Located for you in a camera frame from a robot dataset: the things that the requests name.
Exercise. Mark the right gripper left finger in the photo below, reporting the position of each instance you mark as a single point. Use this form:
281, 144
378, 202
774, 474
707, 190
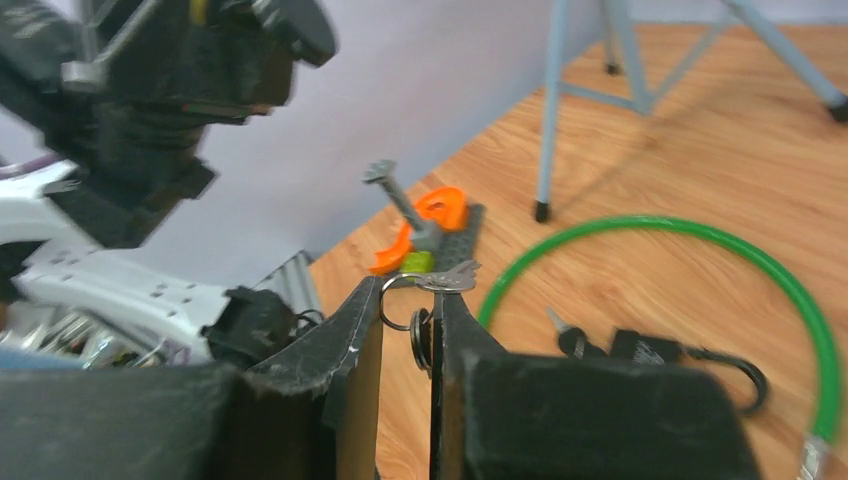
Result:
308, 412

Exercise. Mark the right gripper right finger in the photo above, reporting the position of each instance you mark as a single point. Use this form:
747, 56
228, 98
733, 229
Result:
503, 415

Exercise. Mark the black padlock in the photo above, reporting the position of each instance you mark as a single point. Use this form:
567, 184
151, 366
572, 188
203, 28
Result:
647, 349

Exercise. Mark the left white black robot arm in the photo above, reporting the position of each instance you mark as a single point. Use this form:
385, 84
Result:
122, 97

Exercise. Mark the orange grey brick toy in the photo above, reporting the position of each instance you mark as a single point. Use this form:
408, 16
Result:
438, 232

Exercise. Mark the green cable lock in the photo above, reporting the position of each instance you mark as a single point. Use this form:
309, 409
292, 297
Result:
777, 299

